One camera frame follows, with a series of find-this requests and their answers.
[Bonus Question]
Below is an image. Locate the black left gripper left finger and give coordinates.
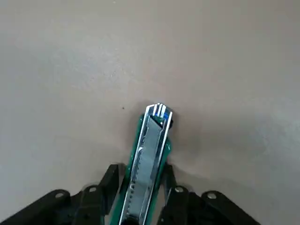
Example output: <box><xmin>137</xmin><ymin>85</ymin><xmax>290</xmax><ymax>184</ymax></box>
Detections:
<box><xmin>0</xmin><ymin>164</ymin><xmax>127</xmax><ymax>225</ymax></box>

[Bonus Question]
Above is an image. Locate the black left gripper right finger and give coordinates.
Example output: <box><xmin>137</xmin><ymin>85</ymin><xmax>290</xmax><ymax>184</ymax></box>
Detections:
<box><xmin>158</xmin><ymin>164</ymin><xmax>261</xmax><ymax>225</ymax></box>

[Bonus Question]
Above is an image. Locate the green utility knife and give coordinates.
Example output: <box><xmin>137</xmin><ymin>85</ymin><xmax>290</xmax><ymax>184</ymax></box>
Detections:
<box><xmin>118</xmin><ymin>103</ymin><xmax>175</xmax><ymax>225</ymax></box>

